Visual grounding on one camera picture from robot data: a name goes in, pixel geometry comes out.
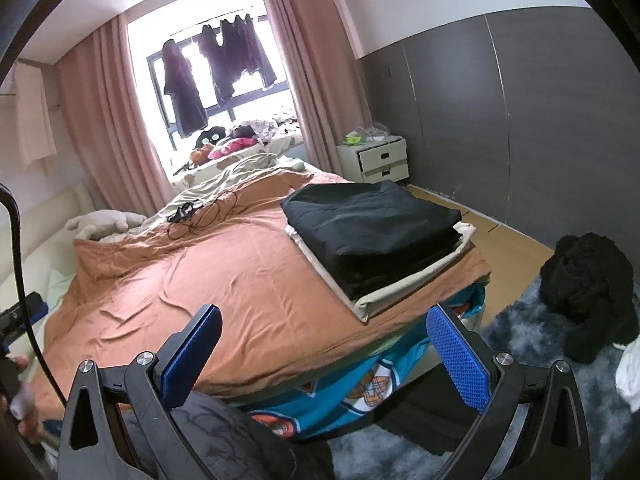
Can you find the dark hanging garment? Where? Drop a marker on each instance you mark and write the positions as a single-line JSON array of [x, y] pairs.
[[250, 50], [215, 65], [185, 90]]

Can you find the light green pillow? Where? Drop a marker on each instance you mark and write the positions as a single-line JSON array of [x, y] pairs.
[[60, 285]]

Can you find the person's knees in grey trousers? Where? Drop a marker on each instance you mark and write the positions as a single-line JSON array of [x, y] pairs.
[[235, 435]]

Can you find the window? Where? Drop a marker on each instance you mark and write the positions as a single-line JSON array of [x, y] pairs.
[[145, 35]]

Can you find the person's left hand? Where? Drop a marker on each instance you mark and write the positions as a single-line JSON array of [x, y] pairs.
[[27, 427]]

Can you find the cream hanging cloth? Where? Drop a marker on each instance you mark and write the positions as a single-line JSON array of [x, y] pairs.
[[35, 120]]

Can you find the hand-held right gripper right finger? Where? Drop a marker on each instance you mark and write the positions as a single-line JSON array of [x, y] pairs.
[[460, 360]]

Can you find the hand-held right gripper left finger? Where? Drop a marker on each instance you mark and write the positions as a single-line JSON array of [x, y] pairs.
[[192, 355]]

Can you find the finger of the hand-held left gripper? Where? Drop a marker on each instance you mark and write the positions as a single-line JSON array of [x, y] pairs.
[[36, 307]]

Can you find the pink cloth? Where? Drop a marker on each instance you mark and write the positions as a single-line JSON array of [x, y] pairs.
[[230, 147]]

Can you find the clear plastic packaging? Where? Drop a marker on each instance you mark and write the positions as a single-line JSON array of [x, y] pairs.
[[375, 131]]

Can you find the grey plush toy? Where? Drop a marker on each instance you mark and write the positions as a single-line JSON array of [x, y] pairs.
[[105, 222]]

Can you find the black jacket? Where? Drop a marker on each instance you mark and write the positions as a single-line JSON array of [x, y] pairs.
[[370, 215]]

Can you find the pile of patterned cloth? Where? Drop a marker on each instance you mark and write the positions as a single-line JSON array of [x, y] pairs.
[[265, 129]]

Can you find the folded black clothes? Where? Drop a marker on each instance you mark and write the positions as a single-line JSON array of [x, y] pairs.
[[395, 275]]

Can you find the cream bed headboard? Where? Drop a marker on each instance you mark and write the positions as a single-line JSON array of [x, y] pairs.
[[30, 265]]

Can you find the white nightstand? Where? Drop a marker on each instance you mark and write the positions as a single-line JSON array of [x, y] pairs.
[[375, 160]]

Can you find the folded beige cloth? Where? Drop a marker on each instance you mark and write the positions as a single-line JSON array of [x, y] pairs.
[[370, 307]]

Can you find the grey shaggy rug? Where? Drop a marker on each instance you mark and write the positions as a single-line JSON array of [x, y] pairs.
[[530, 345]]

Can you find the black plush with round eyes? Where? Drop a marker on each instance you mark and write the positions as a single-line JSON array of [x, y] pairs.
[[210, 137]]

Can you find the brown plush toy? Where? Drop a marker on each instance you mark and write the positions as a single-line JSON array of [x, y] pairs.
[[200, 154]]

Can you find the teal printed bed sheet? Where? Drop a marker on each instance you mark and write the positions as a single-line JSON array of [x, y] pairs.
[[350, 390]]

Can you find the pink curtain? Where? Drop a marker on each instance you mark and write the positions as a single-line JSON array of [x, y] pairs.
[[110, 125], [310, 70]]

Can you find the white cloth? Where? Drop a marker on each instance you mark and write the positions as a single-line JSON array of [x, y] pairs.
[[630, 372]]

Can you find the orange blanket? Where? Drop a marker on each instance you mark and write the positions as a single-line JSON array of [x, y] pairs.
[[200, 280]]

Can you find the green packet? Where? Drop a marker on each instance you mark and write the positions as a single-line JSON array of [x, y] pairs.
[[353, 137]]

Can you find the black fluffy coat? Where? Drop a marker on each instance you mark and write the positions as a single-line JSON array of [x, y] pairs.
[[590, 290]]

